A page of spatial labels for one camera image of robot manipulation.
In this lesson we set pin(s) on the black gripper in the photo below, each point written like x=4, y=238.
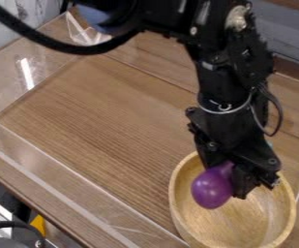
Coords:
x=228, y=133

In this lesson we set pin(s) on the purple toy eggplant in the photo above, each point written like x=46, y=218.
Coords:
x=212, y=187

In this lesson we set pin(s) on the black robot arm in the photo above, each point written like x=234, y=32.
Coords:
x=234, y=64

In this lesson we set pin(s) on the brown wooden bowl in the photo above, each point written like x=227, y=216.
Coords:
x=256, y=222

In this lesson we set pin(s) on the yellow black equipment base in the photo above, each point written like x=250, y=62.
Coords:
x=18, y=231

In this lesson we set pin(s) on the clear acrylic corner bracket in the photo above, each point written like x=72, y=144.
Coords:
x=83, y=36

